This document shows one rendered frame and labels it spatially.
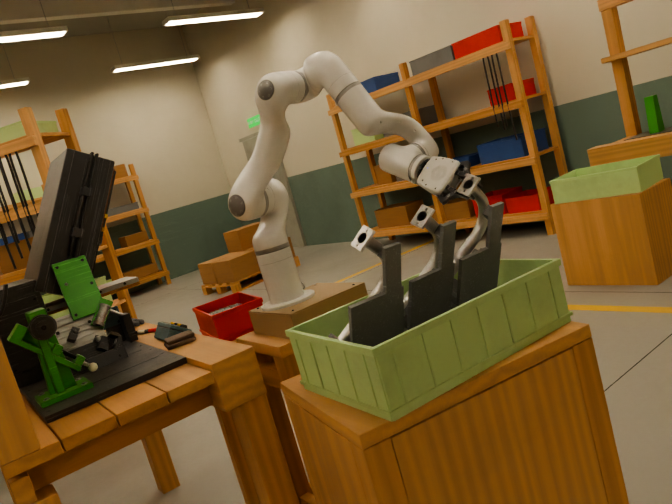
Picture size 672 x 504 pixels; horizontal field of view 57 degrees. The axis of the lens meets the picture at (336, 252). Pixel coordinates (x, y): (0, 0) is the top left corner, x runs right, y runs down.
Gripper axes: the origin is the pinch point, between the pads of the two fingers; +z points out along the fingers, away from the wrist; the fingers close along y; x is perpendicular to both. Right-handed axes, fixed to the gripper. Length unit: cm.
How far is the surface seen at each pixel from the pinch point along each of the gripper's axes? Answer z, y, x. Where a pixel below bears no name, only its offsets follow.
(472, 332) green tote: 20.8, -31.2, 3.4
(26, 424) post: -39, -108, -46
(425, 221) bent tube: 3.5, -15.1, -11.9
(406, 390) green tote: 22, -50, -9
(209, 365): -38, -78, -8
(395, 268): 6.5, -28.6, -15.4
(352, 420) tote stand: 14, -63, -9
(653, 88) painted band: -190, 272, 392
